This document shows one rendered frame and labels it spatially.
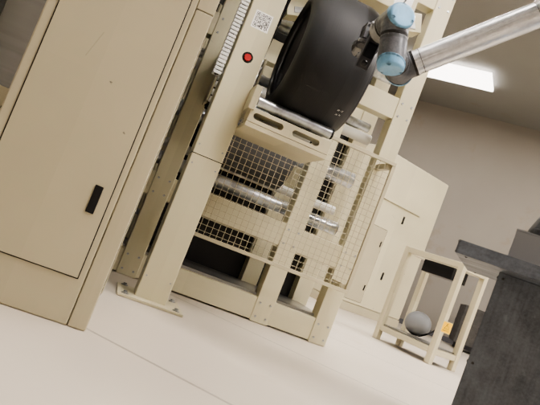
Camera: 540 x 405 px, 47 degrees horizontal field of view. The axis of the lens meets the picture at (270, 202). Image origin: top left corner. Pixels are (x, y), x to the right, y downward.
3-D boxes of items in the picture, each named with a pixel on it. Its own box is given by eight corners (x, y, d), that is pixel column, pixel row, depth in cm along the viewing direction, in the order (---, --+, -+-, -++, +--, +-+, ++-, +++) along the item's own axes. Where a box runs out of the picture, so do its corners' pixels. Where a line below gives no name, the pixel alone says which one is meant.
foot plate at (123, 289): (116, 294, 237) (118, 288, 237) (116, 284, 263) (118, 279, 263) (182, 317, 243) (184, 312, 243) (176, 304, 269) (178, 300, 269)
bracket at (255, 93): (247, 107, 243) (256, 83, 243) (230, 118, 281) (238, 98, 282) (255, 110, 243) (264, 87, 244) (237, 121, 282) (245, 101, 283)
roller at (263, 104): (255, 97, 252) (251, 107, 251) (258, 93, 248) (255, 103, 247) (331, 132, 260) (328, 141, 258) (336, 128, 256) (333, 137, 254)
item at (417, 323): (427, 364, 464) (465, 263, 469) (371, 337, 512) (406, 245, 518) (455, 372, 484) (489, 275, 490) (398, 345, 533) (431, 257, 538)
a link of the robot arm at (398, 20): (389, 25, 198) (392, -5, 199) (372, 38, 210) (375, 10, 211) (415, 32, 200) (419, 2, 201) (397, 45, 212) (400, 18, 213)
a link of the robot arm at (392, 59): (407, 79, 207) (411, 43, 209) (402, 66, 197) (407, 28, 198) (378, 78, 210) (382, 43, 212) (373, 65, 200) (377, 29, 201)
